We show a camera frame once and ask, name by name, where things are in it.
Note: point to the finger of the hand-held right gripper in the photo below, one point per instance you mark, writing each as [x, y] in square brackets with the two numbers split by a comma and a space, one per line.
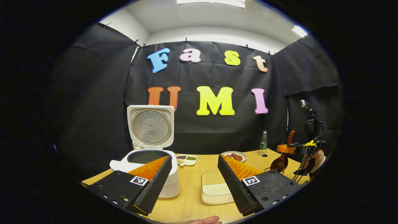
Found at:
[284, 148]

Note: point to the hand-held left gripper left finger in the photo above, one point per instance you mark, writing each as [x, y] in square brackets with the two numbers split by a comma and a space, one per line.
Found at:
[155, 185]

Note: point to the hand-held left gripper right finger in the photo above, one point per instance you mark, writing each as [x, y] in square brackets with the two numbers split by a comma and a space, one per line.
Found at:
[234, 185]

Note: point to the brown wooden spoon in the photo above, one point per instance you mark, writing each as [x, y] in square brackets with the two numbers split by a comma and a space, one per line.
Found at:
[278, 163]

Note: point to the white rice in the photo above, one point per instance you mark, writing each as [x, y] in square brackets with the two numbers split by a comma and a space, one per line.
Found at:
[216, 189]

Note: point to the clear rice box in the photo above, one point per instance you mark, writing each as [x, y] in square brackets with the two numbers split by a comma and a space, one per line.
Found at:
[214, 177]

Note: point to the white rice cooker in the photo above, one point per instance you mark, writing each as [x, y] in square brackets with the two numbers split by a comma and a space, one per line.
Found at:
[149, 127]

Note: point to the clear plastic water bottle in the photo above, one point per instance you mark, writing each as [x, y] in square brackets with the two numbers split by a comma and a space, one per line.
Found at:
[263, 144]

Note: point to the white round plate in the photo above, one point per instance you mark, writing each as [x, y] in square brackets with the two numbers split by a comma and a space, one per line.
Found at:
[242, 155]

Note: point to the white divided bean dish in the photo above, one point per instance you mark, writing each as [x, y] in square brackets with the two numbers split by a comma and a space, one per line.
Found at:
[186, 160]

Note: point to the small ceiling light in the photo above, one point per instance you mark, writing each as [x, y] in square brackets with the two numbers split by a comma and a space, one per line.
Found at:
[299, 31]

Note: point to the long ceiling light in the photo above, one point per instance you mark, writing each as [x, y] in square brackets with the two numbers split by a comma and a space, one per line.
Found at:
[211, 2]

